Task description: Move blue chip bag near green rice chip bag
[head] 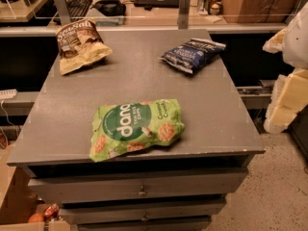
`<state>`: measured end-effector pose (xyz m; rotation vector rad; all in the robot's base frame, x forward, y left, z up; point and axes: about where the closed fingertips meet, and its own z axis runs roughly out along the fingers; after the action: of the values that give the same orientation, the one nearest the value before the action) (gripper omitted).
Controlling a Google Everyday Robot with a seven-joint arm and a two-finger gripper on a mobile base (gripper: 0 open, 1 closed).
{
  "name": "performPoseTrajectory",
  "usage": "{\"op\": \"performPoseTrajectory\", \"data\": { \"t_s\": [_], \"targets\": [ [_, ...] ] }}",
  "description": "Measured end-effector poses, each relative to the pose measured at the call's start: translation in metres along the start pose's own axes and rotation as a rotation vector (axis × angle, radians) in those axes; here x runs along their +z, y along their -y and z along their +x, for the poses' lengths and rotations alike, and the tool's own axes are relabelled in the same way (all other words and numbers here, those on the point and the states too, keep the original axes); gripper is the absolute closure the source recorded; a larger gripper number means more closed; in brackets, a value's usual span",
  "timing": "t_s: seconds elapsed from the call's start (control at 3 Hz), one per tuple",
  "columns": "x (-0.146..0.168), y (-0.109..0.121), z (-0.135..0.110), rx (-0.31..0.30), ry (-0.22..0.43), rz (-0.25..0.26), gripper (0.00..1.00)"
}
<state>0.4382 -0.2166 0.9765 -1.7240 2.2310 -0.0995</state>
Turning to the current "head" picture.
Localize white power strip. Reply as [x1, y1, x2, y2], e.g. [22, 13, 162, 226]
[0, 90, 17, 100]

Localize brown sea salt chip bag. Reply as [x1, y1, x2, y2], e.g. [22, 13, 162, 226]
[56, 19, 113, 75]

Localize middle drawer with knob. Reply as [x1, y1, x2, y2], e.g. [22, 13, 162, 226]
[60, 197, 226, 224]

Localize small jar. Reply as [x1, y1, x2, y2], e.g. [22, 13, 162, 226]
[210, 3, 220, 15]

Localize cardboard box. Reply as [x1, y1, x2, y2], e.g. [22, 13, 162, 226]
[222, 0, 297, 23]

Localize right metal post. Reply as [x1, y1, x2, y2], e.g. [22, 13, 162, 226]
[178, 0, 191, 29]

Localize left metal post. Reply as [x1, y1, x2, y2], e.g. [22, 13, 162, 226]
[54, 0, 71, 25]

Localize black keyboard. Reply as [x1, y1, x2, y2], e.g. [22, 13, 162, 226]
[53, 0, 92, 24]

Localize top drawer with knob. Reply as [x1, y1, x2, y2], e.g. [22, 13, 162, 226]
[29, 168, 248, 204]

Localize drawer with knob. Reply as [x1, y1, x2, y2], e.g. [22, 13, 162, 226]
[29, 168, 248, 204]
[60, 197, 226, 224]

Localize blue chip bag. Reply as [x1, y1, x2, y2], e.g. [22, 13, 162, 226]
[161, 38, 226, 74]

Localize metal post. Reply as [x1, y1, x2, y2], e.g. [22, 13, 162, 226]
[178, 0, 191, 29]
[54, 0, 71, 25]

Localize bottom drawer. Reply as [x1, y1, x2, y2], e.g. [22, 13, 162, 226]
[78, 216, 211, 231]

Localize black headphones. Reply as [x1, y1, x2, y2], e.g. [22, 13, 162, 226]
[92, 0, 126, 16]

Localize orange fruit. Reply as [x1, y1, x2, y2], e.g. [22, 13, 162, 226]
[28, 213, 44, 223]

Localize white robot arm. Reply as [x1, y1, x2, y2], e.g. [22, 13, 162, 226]
[263, 3, 308, 134]

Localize green rice chip bag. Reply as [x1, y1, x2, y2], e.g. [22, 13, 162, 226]
[90, 99, 185, 162]

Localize grey side shelf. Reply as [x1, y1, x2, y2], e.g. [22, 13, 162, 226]
[237, 80, 274, 110]

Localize red snack packet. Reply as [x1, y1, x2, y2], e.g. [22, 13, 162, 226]
[43, 204, 60, 218]

